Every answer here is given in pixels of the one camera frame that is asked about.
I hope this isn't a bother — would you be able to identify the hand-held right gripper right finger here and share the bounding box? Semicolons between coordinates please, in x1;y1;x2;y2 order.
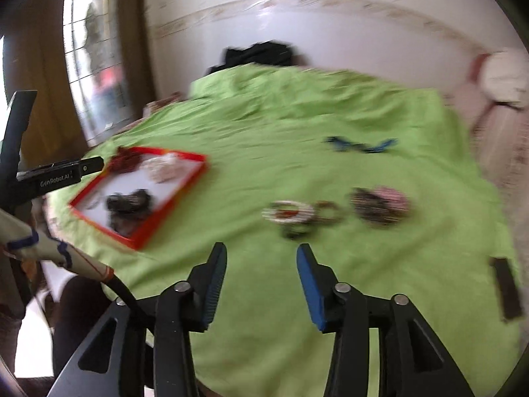
296;243;476;397

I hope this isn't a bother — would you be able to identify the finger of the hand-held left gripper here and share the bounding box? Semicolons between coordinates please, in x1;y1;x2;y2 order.
80;156;105;176

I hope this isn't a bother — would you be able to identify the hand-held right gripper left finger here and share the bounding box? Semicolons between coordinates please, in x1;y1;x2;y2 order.
47;242;228;397

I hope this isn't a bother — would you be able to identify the red box with white inside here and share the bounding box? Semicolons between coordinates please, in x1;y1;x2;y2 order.
68;146;208;251

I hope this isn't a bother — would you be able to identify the small black scrunchie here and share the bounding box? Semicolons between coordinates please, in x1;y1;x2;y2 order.
281;223;315;241

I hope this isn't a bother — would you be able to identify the amber bead bracelet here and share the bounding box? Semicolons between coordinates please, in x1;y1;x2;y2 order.
314;200;345;226

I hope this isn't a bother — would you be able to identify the white pearl bracelet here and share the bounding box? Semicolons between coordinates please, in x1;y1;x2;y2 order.
261;199;317;226

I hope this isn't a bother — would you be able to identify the dark beaded hair claw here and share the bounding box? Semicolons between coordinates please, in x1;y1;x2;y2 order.
349;187;387;226

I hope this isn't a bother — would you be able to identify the red plaid scrunchie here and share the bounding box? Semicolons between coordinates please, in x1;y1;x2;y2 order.
372;186;412;226

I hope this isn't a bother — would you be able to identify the person's left forearm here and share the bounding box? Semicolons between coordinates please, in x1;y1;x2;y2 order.
0;207;115;283

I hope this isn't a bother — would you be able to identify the dark red dotted scrunchie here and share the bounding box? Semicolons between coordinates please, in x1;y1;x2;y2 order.
109;147;143;173

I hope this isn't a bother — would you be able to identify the black sheer scrunchie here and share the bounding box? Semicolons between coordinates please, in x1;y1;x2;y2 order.
105;189;156;233

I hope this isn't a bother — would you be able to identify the white dotted scrunchie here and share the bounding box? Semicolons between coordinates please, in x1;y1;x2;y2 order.
141;153;183;184

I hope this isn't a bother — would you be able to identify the brown patterned pillow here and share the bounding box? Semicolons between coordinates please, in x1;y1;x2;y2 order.
143;92;185;117

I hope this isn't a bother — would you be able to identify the person's leg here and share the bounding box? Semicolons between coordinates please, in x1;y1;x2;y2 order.
50;275;125;379

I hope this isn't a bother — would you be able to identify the green bed sheet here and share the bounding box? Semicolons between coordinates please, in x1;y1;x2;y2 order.
45;64;522;397

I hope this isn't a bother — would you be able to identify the black clothing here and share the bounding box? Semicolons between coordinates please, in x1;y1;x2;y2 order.
209;41;299;76

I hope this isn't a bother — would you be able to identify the dark flat rectangular device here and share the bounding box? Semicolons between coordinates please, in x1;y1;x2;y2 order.
489;256;524;323

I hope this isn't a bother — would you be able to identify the white floral cushion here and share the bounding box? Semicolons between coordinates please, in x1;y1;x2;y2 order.
481;47;529;106

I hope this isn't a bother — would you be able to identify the black cable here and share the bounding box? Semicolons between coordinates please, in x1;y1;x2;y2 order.
102;272;138;312

